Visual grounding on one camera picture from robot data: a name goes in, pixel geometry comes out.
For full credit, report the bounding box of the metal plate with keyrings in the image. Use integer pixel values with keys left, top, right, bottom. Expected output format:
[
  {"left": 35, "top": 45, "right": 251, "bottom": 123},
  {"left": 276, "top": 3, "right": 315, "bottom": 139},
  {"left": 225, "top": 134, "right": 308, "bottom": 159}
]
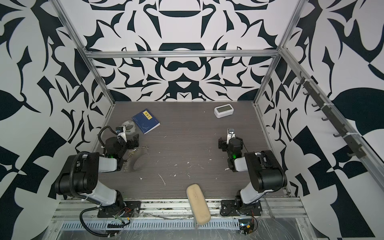
[{"left": 123, "top": 147, "right": 149, "bottom": 173}]

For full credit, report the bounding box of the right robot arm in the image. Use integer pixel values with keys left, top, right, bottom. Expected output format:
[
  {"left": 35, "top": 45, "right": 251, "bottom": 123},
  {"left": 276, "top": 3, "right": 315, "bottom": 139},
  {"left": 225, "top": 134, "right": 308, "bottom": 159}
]
[{"left": 218, "top": 138, "right": 288, "bottom": 213}]

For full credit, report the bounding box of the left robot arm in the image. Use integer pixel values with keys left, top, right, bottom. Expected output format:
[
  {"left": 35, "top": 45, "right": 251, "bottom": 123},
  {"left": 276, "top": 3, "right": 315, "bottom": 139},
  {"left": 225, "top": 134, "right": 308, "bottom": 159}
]
[{"left": 55, "top": 134, "right": 140, "bottom": 212}]

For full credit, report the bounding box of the clear tape roll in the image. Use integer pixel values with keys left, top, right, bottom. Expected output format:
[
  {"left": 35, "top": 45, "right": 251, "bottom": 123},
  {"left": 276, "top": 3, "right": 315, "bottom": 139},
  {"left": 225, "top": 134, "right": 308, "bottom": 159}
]
[{"left": 122, "top": 120, "right": 136, "bottom": 135}]

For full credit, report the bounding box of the blue book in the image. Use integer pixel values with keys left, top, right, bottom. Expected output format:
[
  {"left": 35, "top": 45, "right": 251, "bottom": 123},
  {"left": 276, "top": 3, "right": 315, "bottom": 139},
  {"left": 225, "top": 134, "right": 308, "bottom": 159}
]
[{"left": 132, "top": 109, "right": 161, "bottom": 135}]

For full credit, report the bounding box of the white digital clock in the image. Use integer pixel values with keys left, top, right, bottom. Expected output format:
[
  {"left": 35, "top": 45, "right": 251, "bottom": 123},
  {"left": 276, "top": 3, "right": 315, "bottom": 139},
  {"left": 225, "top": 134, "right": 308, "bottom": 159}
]
[{"left": 214, "top": 104, "right": 234, "bottom": 119}]

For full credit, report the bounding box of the beige glasses case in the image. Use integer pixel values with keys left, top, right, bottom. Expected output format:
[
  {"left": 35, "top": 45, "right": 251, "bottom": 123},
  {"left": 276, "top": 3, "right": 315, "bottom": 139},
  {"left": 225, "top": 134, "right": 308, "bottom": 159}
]
[{"left": 187, "top": 184, "right": 211, "bottom": 226}]

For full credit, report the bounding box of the small circuit board left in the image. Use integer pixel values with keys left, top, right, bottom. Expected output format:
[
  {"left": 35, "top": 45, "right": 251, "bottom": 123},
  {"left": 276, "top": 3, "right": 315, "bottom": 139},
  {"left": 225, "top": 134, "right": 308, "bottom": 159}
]
[{"left": 107, "top": 218, "right": 131, "bottom": 229}]

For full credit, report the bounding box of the small circuit board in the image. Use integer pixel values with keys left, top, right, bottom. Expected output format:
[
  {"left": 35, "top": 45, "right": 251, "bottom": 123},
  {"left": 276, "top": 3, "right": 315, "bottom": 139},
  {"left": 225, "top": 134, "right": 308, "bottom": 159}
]
[
  {"left": 239, "top": 219, "right": 258, "bottom": 235},
  {"left": 107, "top": 218, "right": 131, "bottom": 229}
]

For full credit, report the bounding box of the small circuit board right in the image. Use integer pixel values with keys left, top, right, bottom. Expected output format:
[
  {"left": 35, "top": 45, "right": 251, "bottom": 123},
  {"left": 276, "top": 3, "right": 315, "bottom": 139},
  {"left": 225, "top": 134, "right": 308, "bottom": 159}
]
[{"left": 239, "top": 219, "right": 258, "bottom": 235}]

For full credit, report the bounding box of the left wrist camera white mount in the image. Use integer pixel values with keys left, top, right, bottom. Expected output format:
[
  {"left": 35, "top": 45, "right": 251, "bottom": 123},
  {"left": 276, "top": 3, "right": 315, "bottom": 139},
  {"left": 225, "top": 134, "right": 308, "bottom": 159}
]
[{"left": 116, "top": 126, "right": 127, "bottom": 142}]

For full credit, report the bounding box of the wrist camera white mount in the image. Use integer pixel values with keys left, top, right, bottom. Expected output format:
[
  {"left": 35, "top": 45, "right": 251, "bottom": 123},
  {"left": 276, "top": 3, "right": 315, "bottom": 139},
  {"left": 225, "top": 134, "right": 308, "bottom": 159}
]
[
  {"left": 227, "top": 128, "right": 236, "bottom": 145},
  {"left": 116, "top": 126, "right": 127, "bottom": 142}
]

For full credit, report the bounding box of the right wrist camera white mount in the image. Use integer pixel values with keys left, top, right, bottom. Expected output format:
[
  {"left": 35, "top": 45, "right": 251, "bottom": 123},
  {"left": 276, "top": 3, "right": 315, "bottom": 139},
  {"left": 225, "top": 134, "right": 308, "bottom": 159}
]
[{"left": 227, "top": 128, "right": 236, "bottom": 145}]

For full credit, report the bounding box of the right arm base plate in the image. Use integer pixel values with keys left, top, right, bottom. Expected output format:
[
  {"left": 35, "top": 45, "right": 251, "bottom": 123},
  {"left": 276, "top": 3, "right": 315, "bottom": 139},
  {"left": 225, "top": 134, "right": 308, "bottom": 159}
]
[{"left": 220, "top": 200, "right": 263, "bottom": 217}]

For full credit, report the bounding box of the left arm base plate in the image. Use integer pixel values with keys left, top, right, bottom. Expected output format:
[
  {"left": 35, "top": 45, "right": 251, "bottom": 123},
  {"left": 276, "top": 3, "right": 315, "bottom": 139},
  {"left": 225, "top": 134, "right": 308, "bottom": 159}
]
[{"left": 97, "top": 201, "right": 142, "bottom": 218}]

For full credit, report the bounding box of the white slotted cable duct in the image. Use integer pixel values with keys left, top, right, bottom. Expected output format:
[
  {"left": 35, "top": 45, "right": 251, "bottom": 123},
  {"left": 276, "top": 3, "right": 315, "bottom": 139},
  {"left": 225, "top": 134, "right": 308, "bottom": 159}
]
[{"left": 59, "top": 218, "right": 241, "bottom": 231}]

